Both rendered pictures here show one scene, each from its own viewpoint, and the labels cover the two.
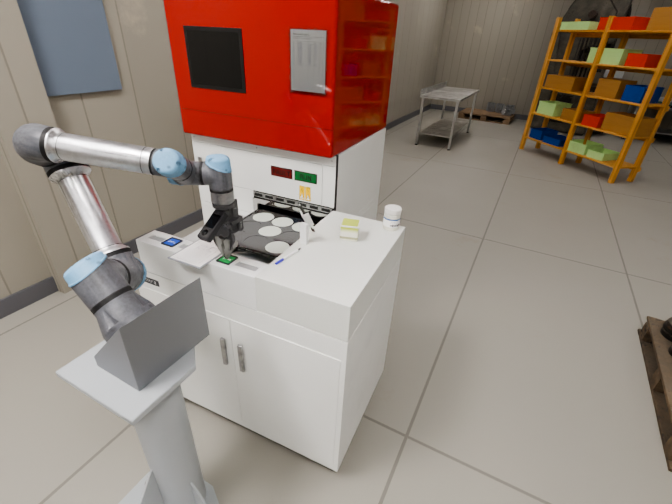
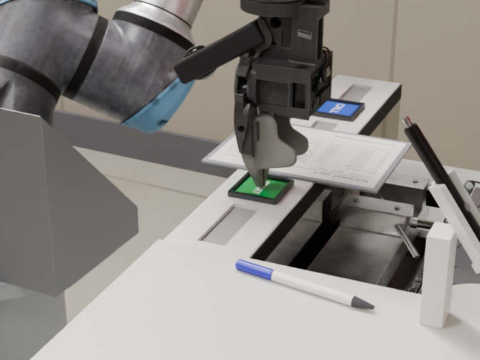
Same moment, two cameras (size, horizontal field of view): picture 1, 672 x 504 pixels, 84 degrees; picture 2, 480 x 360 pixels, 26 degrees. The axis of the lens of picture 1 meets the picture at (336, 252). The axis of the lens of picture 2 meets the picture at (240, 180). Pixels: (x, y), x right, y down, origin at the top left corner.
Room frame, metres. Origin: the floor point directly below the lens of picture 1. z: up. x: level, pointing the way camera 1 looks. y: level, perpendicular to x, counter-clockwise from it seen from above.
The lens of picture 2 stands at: (1.11, -0.63, 1.45)
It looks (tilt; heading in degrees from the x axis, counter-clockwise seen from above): 25 degrees down; 90
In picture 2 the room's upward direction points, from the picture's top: straight up
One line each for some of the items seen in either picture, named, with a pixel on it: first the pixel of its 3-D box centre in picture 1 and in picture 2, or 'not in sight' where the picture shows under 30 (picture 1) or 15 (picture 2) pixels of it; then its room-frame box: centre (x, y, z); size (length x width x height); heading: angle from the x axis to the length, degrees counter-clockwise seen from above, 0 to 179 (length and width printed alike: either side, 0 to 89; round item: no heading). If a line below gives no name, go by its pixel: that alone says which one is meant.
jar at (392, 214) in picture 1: (392, 217); not in sight; (1.45, -0.23, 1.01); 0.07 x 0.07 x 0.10
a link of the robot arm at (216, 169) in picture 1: (218, 173); not in sight; (1.14, 0.39, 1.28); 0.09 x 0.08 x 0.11; 95
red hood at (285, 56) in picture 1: (291, 68); not in sight; (2.06, 0.27, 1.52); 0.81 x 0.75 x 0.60; 67
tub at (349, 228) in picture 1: (350, 229); not in sight; (1.34, -0.05, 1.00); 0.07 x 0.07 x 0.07; 82
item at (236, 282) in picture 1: (202, 267); (299, 201); (1.18, 0.50, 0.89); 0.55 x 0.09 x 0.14; 67
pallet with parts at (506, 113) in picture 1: (487, 111); not in sight; (9.98, -3.63, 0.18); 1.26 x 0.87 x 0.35; 64
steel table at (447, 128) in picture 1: (448, 113); not in sight; (7.56, -2.02, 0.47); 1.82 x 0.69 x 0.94; 153
